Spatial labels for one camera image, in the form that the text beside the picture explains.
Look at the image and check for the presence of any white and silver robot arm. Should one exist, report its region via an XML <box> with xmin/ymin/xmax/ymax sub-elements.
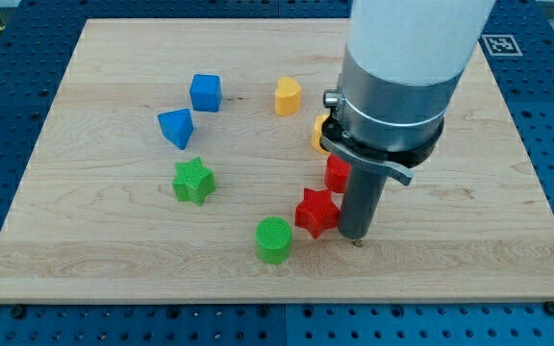
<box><xmin>321</xmin><ymin>0</ymin><xmax>494</xmax><ymax>186</ymax></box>

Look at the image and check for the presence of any yellow block behind arm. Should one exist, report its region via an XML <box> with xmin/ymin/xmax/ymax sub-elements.
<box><xmin>311</xmin><ymin>114</ymin><xmax>329</xmax><ymax>155</ymax></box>

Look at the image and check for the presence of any red star block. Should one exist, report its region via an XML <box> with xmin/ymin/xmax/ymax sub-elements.
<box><xmin>294</xmin><ymin>188</ymin><xmax>340</xmax><ymax>239</ymax></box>

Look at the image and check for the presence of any red block behind pointer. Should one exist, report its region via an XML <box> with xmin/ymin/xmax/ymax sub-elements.
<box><xmin>324</xmin><ymin>154</ymin><xmax>351</xmax><ymax>193</ymax></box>

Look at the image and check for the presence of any green cylinder block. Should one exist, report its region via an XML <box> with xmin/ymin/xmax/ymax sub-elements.
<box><xmin>255</xmin><ymin>216</ymin><xmax>292</xmax><ymax>264</ymax></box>

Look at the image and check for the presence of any yellow heart block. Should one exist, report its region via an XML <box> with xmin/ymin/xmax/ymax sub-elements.
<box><xmin>274</xmin><ymin>76</ymin><xmax>302</xmax><ymax>116</ymax></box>

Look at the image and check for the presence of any green star block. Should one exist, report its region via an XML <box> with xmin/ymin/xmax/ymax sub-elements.
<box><xmin>172</xmin><ymin>157</ymin><xmax>215</xmax><ymax>206</ymax></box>

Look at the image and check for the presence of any grey cylindrical pointer tool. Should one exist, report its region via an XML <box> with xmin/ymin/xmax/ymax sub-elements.
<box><xmin>338</xmin><ymin>167</ymin><xmax>387</xmax><ymax>240</ymax></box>

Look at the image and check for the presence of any light wooden board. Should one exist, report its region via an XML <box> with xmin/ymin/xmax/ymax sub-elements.
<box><xmin>0</xmin><ymin>19</ymin><xmax>554</xmax><ymax>304</ymax></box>

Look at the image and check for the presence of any blue cube block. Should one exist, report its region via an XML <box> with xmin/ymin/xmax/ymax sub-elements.
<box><xmin>189</xmin><ymin>74</ymin><xmax>222</xmax><ymax>112</ymax></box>

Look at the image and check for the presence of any blue triangle block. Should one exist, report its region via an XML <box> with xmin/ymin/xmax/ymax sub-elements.
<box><xmin>158</xmin><ymin>109</ymin><xmax>193</xmax><ymax>150</ymax></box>

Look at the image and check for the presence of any black and white fiducial marker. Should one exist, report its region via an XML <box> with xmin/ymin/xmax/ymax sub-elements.
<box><xmin>481</xmin><ymin>34</ymin><xmax>522</xmax><ymax>57</ymax></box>

